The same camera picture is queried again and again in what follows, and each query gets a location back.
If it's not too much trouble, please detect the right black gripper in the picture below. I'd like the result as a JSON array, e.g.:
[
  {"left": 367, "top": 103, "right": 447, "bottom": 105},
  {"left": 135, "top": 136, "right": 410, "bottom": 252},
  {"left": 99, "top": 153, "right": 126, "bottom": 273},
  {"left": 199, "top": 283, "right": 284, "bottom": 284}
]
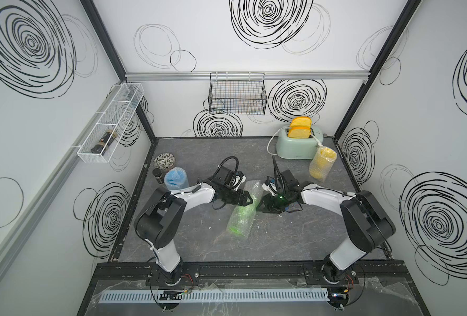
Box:
[{"left": 254, "top": 191, "right": 290, "bottom": 213}]

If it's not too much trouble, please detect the bubble wrap sheet stack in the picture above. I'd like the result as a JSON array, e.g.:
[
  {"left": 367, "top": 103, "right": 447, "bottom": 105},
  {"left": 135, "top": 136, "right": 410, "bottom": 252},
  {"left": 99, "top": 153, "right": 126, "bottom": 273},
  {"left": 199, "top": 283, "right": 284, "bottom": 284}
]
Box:
[{"left": 226, "top": 180, "right": 264, "bottom": 240}]

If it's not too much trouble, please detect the green plastic wine glass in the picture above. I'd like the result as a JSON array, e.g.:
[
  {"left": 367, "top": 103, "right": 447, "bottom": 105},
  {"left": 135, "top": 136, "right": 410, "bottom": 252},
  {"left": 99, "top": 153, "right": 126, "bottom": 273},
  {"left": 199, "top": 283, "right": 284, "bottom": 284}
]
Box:
[{"left": 226, "top": 204, "right": 256, "bottom": 239}]

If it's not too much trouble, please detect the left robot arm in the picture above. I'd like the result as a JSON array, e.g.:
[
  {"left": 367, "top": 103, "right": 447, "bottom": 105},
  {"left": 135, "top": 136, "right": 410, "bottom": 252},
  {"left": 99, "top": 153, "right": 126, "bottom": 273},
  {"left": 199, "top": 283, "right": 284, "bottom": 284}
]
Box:
[{"left": 133, "top": 167, "right": 254, "bottom": 275}]

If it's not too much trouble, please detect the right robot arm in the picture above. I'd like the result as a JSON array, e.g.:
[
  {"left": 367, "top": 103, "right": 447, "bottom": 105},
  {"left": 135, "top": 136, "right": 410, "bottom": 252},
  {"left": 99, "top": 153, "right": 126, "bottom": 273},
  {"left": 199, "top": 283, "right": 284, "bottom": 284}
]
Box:
[{"left": 257, "top": 170, "right": 396, "bottom": 283}]

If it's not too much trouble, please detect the mint green toaster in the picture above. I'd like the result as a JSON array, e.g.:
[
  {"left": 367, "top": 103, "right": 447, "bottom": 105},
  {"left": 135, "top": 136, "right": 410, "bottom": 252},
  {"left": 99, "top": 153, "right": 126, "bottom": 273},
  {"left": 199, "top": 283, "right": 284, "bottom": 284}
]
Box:
[{"left": 276, "top": 126, "right": 324, "bottom": 160}]

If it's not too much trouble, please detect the front toast slice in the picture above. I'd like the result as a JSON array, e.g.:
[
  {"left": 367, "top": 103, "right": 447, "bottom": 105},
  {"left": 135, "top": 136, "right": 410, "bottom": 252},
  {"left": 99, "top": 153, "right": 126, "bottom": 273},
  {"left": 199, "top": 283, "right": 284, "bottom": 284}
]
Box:
[{"left": 287, "top": 126, "right": 312, "bottom": 139}]

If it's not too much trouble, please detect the toast slice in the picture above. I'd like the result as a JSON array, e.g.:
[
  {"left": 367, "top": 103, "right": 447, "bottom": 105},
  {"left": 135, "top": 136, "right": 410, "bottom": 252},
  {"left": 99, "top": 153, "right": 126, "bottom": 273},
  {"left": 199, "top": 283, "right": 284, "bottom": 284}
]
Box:
[
  {"left": 290, "top": 117, "right": 312, "bottom": 129},
  {"left": 287, "top": 126, "right": 312, "bottom": 139}
]

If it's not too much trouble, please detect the back toast slice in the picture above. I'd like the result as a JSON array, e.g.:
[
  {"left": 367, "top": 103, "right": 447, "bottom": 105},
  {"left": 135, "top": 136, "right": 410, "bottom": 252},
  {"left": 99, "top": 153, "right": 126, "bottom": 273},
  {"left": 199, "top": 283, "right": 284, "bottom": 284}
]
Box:
[{"left": 290, "top": 117, "right": 312, "bottom": 129}]

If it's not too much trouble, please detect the patterned small bowl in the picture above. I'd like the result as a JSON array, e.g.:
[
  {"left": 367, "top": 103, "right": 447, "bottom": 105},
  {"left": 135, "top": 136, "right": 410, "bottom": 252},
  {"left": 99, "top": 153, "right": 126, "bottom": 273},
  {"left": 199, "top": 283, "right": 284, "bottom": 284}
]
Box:
[{"left": 153, "top": 153, "right": 176, "bottom": 173}]

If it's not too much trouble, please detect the dark spice bottle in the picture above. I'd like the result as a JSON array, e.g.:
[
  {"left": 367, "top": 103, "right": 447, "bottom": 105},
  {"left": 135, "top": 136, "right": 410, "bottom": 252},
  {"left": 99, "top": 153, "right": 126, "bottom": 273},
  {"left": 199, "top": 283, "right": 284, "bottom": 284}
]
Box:
[{"left": 152, "top": 168, "right": 164, "bottom": 184}]

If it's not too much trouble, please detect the dark bottle in shelf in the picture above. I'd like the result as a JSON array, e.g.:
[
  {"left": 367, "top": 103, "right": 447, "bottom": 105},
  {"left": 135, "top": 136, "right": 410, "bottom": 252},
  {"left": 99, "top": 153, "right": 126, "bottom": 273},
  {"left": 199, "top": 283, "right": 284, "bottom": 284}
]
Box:
[{"left": 91, "top": 130, "right": 117, "bottom": 155}]

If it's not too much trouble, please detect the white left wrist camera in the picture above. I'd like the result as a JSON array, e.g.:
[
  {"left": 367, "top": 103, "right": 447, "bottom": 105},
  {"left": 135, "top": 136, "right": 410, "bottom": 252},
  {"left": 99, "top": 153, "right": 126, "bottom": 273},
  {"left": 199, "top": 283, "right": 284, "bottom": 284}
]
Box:
[{"left": 230, "top": 171, "right": 246, "bottom": 191}]

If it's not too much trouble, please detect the white toaster cable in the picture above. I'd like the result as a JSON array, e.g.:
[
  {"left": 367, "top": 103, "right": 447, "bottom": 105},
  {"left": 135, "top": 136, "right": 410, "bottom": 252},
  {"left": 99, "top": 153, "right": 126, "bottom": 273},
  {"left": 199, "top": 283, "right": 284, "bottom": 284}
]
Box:
[{"left": 266, "top": 127, "right": 287, "bottom": 156}]

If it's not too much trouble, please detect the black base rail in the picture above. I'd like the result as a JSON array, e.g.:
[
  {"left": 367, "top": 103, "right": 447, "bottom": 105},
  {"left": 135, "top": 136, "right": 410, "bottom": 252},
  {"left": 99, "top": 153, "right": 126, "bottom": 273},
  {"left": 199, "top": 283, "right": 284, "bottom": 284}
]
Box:
[{"left": 89, "top": 260, "right": 412, "bottom": 287}]

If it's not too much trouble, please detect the white slotted cable duct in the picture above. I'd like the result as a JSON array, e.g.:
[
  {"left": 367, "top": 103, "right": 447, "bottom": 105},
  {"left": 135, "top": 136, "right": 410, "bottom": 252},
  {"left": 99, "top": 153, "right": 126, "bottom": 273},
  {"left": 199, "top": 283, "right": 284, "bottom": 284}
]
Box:
[{"left": 99, "top": 288, "right": 329, "bottom": 304}]

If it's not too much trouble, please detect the black wire basket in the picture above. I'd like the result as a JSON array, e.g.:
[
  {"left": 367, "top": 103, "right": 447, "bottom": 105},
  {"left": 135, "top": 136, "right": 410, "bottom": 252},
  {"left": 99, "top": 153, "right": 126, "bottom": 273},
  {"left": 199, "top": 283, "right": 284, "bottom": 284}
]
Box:
[{"left": 208, "top": 72, "right": 268, "bottom": 115}]

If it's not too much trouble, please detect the white wire shelf basket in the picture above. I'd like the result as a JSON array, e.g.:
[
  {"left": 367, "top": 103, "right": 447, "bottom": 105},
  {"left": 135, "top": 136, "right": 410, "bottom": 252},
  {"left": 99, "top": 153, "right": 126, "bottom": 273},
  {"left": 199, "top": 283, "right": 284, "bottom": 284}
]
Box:
[{"left": 78, "top": 82, "right": 144, "bottom": 163}]

